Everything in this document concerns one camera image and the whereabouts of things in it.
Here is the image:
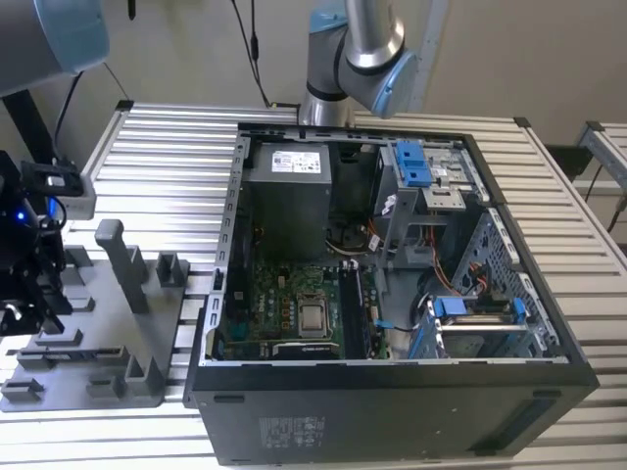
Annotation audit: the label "grey plastic parts rack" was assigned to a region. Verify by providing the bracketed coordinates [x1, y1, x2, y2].
[0, 218, 192, 412]

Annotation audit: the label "grey metal drive cage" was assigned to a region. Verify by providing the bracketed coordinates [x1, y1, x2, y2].
[374, 139, 491, 270]

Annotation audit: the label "blue drive bay latch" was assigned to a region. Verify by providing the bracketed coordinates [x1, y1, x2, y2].
[395, 140, 430, 188]

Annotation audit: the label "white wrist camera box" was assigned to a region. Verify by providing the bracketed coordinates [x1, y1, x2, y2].
[22, 160, 98, 220]

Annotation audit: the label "black slanted frame post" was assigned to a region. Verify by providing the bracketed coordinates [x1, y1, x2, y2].
[1, 91, 56, 165]

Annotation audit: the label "power supply wire bundle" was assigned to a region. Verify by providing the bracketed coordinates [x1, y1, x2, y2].
[325, 217, 381, 256]

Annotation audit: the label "silver CPU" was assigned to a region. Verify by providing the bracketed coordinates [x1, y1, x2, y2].
[301, 303, 327, 332]

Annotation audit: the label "green motherboard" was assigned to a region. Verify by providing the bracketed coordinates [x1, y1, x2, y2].
[224, 261, 388, 361]

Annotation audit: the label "black box beside table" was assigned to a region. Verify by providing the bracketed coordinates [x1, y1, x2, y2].
[546, 144, 594, 185]

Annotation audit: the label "black open PC case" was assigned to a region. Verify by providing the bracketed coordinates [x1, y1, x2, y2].
[183, 119, 600, 466]

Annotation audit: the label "CPU socket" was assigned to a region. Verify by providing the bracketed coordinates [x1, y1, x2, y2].
[295, 292, 330, 340]

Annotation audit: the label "thick black camera cable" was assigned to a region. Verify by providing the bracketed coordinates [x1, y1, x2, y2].
[53, 0, 276, 163]

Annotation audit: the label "thin black wall cable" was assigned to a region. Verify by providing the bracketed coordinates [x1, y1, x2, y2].
[104, 62, 130, 103]

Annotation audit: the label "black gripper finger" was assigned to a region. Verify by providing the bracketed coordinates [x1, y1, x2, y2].
[26, 258, 74, 319]
[0, 288, 68, 340]

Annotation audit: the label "metal slat side table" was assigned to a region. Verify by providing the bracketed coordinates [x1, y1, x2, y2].
[575, 119, 627, 197]

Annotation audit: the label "hard disk in blue carrier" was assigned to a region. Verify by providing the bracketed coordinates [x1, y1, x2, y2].
[429, 296, 533, 361]

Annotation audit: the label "grey power supply unit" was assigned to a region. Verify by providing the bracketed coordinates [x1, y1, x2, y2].
[242, 141, 333, 260]

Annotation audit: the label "orange and red wires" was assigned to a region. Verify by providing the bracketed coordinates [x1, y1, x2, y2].
[424, 229, 466, 296]

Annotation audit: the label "black case fan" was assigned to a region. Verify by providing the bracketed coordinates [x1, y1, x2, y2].
[227, 200, 255, 314]

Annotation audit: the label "black graphics card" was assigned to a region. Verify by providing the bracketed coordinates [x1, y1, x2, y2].
[271, 341, 342, 361]

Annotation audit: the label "blue data wire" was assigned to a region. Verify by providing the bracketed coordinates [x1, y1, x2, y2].
[374, 317, 417, 335]

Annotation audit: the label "black RAM stick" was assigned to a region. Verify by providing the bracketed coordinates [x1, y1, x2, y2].
[351, 267, 371, 359]
[20, 346, 124, 358]

